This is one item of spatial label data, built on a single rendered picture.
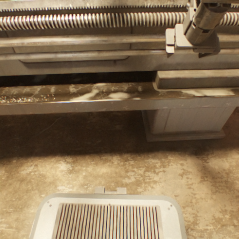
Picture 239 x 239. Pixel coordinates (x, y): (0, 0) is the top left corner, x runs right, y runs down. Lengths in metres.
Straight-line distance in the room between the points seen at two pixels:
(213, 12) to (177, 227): 0.61
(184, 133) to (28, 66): 0.93
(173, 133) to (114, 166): 0.42
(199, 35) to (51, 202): 0.69
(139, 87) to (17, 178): 0.81
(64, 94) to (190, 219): 0.83
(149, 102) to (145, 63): 0.19
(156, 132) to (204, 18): 0.78
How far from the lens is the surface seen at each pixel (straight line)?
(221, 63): 0.95
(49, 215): 0.73
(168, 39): 0.53
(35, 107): 0.77
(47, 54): 0.72
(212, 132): 1.25
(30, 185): 1.10
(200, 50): 0.53
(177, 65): 0.86
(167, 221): 0.70
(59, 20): 0.65
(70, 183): 1.03
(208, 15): 0.44
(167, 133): 1.13
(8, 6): 0.76
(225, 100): 0.84
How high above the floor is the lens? 0.93
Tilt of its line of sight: 49 degrees down
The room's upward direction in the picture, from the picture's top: straight up
